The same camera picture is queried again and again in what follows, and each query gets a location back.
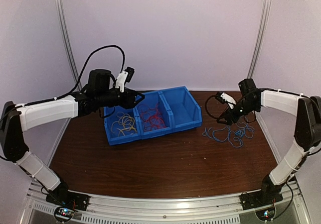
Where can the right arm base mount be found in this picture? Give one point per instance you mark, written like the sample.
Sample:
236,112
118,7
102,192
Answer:
263,205

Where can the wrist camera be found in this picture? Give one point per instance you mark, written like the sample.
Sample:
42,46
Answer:
124,77
223,98

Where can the left aluminium frame post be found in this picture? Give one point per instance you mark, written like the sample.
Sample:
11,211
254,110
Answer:
67,43

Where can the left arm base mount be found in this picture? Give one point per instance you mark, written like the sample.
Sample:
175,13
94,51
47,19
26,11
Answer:
67,210

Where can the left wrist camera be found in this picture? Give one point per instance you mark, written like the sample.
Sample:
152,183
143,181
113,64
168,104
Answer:
124,77

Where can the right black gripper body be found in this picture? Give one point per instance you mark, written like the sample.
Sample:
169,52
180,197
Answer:
247,107

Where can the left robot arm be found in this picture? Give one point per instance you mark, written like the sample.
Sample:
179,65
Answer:
102,90

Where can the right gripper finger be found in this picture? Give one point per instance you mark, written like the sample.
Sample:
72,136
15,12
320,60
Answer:
224,116
223,121

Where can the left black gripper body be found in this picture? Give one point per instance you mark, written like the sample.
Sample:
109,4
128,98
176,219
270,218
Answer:
127,102

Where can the aluminium frame post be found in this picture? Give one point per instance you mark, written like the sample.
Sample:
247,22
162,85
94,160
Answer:
67,43
260,36

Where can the blue three-compartment bin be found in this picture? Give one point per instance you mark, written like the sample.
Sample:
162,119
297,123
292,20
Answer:
160,113

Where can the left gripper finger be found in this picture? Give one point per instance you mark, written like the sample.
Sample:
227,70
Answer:
138,94
137,100

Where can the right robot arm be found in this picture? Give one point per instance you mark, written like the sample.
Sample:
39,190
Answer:
293,117

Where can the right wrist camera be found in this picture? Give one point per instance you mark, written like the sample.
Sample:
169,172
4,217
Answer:
223,98

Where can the right aluminium frame post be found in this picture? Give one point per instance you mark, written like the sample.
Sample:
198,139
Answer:
260,36

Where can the aluminium front rail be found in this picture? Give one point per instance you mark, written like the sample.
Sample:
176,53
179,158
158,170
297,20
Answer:
214,209

